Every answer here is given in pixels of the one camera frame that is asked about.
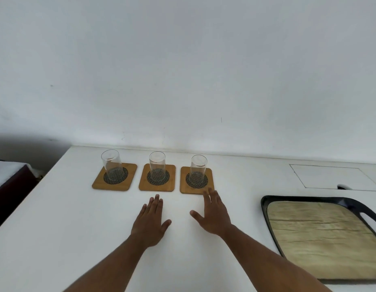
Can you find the person's left hand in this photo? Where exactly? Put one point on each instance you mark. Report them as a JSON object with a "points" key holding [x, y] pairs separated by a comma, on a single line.
{"points": [[148, 226]]}

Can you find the person's right hand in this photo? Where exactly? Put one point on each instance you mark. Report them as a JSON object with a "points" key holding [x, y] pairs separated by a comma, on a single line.
{"points": [[215, 218]]}

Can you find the person's right thumb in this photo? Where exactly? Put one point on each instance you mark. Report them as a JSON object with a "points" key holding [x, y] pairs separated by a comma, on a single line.
{"points": [[196, 216]]}

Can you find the person's left thumb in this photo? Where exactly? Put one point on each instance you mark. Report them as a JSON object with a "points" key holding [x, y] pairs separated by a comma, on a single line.
{"points": [[166, 225]]}

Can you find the person's left middle finger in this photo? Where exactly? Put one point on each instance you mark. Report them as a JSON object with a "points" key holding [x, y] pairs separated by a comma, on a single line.
{"points": [[155, 205]]}

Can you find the person's left little finger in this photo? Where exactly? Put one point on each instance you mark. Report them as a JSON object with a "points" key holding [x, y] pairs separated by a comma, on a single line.
{"points": [[143, 212]]}

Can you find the person's right forearm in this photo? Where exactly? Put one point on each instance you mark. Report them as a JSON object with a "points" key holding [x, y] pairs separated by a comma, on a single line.
{"points": [[267, 264]]}

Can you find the person's left forearm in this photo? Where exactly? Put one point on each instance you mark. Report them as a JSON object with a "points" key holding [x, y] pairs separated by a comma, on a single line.
{"points": [[109, 266]]}

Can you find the bamboo coaster with mesh centre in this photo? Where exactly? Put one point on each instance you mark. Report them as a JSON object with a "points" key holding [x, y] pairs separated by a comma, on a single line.
{"points": [[145, 185], [185, 188], [130, 180]]}

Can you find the clear drinking glass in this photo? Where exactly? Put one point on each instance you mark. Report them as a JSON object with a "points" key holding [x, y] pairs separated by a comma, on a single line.
{"points": [[157, 165], [198, 168], [111, 162]]}

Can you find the black serving tray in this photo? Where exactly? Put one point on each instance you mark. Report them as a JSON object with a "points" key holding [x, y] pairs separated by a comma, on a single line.
{"points": [[267, 214]]}

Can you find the beige cloth mat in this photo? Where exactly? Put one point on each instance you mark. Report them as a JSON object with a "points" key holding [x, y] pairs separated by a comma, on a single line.
{"points": [[321, 237]]}

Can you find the dark brown cabinet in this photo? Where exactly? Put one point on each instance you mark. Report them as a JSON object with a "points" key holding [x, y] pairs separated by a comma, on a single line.
{"points": [[8, 194]]}

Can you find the white table hatch cover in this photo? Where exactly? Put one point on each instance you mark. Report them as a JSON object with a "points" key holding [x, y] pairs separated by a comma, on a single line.
{"points": [[331, 177]]}

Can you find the white cloth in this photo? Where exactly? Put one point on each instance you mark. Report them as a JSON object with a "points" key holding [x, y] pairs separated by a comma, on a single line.
{"points": [[8, 170]]}

